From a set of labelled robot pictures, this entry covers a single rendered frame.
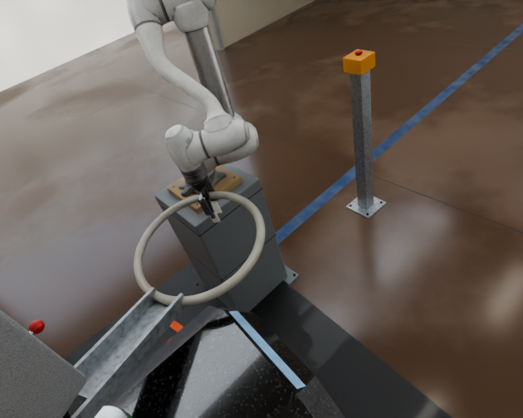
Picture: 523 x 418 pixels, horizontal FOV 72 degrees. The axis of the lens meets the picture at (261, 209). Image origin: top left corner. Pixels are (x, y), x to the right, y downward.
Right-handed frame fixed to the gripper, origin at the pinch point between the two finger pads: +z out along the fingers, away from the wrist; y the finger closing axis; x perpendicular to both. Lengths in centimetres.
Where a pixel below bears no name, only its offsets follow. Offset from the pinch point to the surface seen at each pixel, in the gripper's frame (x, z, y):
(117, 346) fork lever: -14, -14, 62
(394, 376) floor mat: 65, 88, 36
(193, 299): 4.1, -9.5, 46.6
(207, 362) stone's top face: 9, -1, 62
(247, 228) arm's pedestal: 2.7, 32.2, -18.2
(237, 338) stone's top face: 17, -1, 56
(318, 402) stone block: 39, 7, 71
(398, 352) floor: 69, 90, 24
